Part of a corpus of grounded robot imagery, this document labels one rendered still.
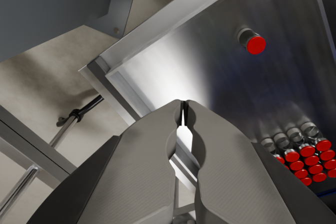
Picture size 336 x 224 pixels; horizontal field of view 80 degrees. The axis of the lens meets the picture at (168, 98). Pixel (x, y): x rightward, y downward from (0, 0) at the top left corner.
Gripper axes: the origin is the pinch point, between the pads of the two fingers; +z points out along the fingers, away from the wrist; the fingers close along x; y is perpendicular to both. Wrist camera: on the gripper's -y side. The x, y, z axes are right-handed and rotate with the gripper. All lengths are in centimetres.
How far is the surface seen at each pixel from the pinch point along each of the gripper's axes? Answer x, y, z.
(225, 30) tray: 5.6, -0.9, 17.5
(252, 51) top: 8.1, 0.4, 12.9
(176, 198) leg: 1, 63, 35
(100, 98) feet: -48, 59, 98
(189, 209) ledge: 3.9, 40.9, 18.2
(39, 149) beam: -64, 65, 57
